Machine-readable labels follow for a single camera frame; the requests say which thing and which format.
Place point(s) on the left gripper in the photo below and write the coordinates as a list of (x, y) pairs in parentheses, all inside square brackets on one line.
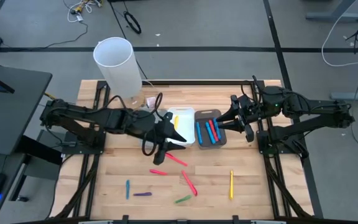
[(154, 124)]

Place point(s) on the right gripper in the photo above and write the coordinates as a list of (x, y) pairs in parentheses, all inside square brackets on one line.
[(247, 110)]

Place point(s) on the thick blue marker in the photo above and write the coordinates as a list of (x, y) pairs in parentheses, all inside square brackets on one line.
[(217, 128), (210, 133), (199, 133)]

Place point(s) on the red marker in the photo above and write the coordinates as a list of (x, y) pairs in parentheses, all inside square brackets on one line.
[(213, 130)]

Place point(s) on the pink marker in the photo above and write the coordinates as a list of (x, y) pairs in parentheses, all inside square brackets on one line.
[(177, 160), (158, 172), (189, 183)]

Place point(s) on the purple marker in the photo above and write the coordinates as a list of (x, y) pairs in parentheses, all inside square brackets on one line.
[(142, 194)]

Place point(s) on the thin teal pen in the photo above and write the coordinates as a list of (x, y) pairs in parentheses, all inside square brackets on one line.
[(127, 189)]

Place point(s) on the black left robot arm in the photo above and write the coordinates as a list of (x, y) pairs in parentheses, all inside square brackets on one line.
[(82, 115)]

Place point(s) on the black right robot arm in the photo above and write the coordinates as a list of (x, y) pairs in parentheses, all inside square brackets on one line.
[(315, 107)]

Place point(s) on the white plastic bin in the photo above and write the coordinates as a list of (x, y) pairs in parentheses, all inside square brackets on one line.
[(186, 124)]

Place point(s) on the dark translucent plastic bin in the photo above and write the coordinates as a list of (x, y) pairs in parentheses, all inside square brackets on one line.
[(205, 113)]

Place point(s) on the pink white product tag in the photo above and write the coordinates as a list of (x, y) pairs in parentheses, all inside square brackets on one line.
[(151, 101)]

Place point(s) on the green marker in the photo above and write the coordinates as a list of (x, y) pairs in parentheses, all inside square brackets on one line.
[(183, 199)]

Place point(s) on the white shade table lamp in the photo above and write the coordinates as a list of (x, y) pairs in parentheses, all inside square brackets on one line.
[(117, 65)]

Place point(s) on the silver edge plate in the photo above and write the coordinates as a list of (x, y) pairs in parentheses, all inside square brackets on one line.
[(95, 222), (268, 222)]

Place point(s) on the grey desk foot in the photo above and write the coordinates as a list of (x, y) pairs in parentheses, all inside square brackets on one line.
[(353, 96), (331, 16)]

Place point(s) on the black desk top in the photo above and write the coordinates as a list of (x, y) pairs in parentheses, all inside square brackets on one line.
[(11, 112)]

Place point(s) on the dark frame clamp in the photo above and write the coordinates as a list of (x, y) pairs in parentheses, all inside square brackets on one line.
[(125, 219), (235, 219)]

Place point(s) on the black desk frame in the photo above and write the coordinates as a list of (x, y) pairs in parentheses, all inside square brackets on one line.
[(42, 149)]

